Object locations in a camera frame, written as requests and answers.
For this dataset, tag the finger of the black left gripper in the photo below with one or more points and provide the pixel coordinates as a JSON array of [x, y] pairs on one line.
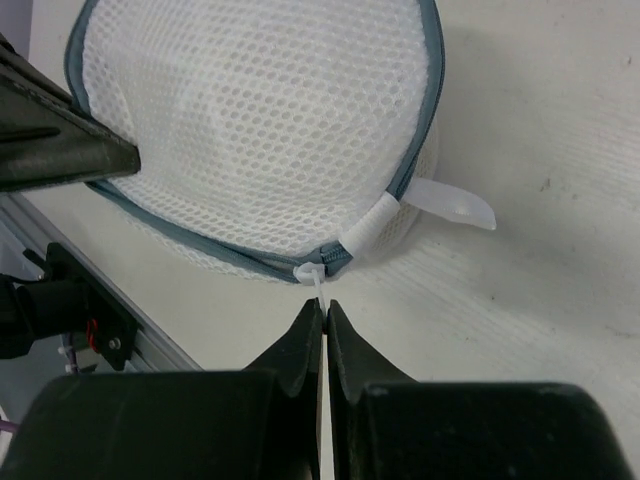
[[46, 140]]

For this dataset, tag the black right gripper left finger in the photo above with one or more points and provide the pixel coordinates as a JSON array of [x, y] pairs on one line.
[[260, 422]]

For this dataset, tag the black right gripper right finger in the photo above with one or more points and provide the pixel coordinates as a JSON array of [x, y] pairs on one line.
[[387, 425]]

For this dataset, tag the white mesh laundry bag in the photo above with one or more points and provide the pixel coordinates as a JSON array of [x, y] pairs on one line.
[[281, 139]]

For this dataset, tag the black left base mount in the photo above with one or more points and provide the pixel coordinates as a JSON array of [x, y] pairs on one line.
[[68, 299]]

